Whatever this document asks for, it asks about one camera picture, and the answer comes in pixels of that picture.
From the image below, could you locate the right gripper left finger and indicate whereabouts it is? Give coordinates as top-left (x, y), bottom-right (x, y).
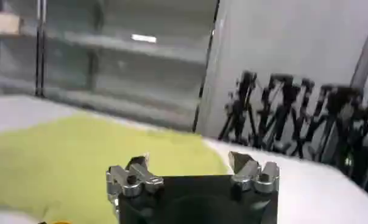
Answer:
top-left (105, 153), bottom-right (165, 203)

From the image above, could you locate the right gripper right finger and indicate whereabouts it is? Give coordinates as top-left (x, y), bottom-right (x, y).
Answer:
top-left (228, 151), bottom-right (280, 194)

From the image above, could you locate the yellow-green shirt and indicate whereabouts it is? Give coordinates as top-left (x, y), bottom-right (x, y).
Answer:
top-left (0, 114), bottom-right (229, 224)

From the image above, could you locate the empty grey display shelf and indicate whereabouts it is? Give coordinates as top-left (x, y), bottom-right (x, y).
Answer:
top-left (0, 0), bottom-right (220, 133)

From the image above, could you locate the chrome pole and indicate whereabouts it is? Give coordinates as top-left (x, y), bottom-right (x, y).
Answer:
top-left (34, 0), bottom-right (48, 97)

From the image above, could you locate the grey slanted pillar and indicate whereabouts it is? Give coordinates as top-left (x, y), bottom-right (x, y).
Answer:
top-left (349, 17), bottom-right (368, 89)

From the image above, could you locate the cardboard box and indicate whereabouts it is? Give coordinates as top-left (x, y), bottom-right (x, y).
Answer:
top-left (0, 11), bottom-right (21, 36)

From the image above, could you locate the black camera tripod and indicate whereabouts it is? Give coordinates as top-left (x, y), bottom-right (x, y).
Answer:
top-left (293, 78), bottom-right (325, 159)
top-left (218, 71), bottom-right (261, 144)
top-left (257, 74), bottom-right (301, 153)
top-left (316, 84), bottom-right (368, 198)

